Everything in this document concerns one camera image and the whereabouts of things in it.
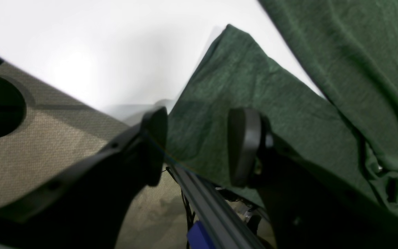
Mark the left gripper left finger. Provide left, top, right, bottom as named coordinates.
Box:
left=140, top=106, right=168, bottom=186

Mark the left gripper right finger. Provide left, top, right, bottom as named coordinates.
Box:
left=227, top=108, right=272, bottom=188

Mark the green long-sleeve shirt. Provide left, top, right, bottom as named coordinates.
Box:
left=166, top=0, right=398, bottom=216

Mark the black aluminium frame rail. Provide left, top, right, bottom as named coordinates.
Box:
left=167, top=166, right=264, bottom=249

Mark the blue handled clamp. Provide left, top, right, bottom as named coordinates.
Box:
left=187, top=221, right=215, bottom=249

